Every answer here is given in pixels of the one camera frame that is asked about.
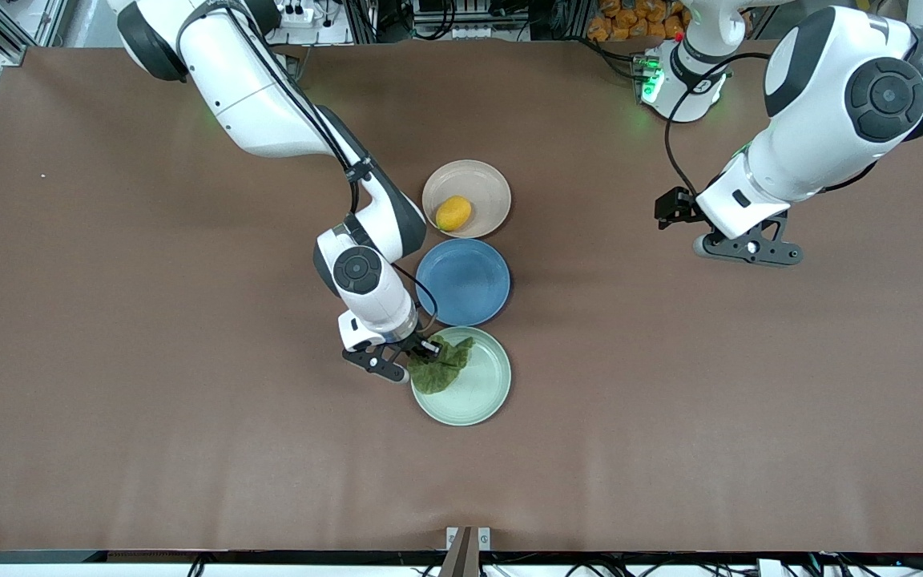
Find white power strip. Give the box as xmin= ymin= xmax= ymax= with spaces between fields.
xmin=273 ymin=0 xmax=320 ymax=30

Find yellow lemon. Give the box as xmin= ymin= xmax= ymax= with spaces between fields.
xmin=435 ymin=196 xmax=473 ymax=233

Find beige round plate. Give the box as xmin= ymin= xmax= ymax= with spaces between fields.
xmin=421 ymin=159 xmax=512 ymax=240

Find green lettuce leaf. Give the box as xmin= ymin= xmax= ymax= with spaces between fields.
xmin=408 ymin=337 xmax=476 ymax=395

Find blue round plate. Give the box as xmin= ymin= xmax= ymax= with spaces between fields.
xmin=415 ymin=238 xmax=511 ymax=326

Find metal table edge bracket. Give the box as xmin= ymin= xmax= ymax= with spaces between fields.
xmin=439 ymin=526 xmax=493 ymax=577

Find orange snack bags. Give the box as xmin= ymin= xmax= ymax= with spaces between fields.
xmin=586 ymin=0 xmax=688 ymax=42

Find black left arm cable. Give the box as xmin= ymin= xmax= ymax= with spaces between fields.
xmin=663 ymin=51 xmax=775 ymax=197

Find pale green round plate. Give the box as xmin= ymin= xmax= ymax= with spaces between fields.
xmin=410 ymin=326 xmax=512 ymax=426

